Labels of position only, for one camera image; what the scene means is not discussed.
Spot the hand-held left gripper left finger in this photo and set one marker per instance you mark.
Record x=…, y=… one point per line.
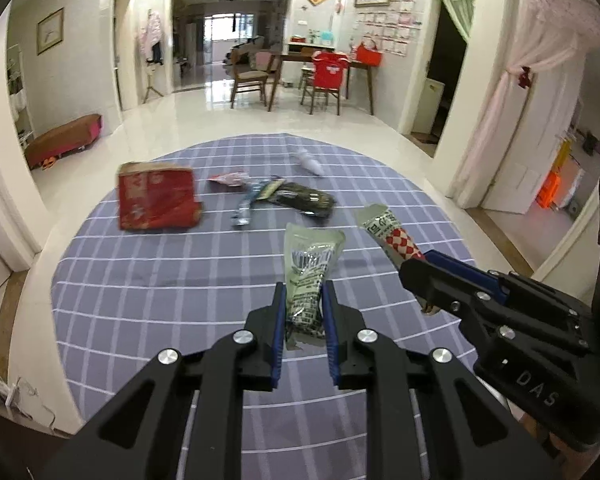
x=278, y=330

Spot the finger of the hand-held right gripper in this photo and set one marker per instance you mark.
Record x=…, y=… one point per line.
x=460, y=270
x=430, y=282

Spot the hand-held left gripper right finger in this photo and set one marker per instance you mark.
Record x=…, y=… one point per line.
x=331, y=330

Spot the red white checked packet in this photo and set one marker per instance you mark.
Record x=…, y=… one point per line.
x=390, y=232

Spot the green printed snack packet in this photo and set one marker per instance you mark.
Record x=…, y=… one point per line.
x=310, y=260

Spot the blue clear wrapper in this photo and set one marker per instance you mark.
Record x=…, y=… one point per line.
x=245, y=205

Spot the dark green snack packet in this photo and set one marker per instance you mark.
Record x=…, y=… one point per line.
x=300, y=197

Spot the small red white wrapper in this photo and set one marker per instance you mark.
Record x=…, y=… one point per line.
x=227, y=178

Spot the white plastic wrapper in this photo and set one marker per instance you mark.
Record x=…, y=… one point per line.
x=310, y=162

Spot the red snack bag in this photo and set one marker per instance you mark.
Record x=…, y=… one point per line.
x=155, y=197

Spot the orange plastic stool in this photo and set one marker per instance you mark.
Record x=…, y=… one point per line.
x=547, y=190

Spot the white panel door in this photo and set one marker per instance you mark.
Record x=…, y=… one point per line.
x=530, y=160

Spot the purple checked tablecloth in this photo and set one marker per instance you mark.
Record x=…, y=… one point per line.
x=155, y=285

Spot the brown doormat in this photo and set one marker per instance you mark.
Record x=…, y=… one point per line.
x=424, y=138

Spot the yellow box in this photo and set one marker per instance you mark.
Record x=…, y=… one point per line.
x=565, y=157

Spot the pink sheer door curtain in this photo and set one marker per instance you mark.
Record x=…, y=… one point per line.
x=495, y=110

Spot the white appliance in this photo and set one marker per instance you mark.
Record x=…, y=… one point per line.
x=428, y=105

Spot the dark red bow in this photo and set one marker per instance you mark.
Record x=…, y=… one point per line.
x=524, y=77

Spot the wooden chair with red cover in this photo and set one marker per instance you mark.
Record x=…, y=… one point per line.
x=322, y=92

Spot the red chair cover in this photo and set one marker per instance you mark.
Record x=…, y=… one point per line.
x=331, y=69

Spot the wooden chair with cushion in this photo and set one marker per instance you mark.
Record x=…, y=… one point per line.
x=250, y=76

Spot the wooden dining table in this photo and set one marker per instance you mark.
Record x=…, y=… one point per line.
x=290, y=58

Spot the pale blue container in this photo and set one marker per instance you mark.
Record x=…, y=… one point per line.
x=326, y=38

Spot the white sideboard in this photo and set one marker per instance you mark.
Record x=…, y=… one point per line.
x=300, y=48

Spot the wooden coat stand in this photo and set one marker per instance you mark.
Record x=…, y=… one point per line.
x=152, y=85

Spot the grey sofa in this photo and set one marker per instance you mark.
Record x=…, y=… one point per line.
x=240, y=50

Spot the brown upholstered bench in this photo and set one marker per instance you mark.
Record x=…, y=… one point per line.
x=62, y=137

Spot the pink jacket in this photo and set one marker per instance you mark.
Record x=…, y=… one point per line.
x=150, y=32

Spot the white clothes rack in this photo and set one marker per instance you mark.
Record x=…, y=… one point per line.
x=16, y=80

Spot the group of wall certificates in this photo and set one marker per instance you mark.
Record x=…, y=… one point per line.
x=390, y=30

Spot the small framed wall picture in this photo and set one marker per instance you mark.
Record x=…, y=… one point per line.
x=50, y=31

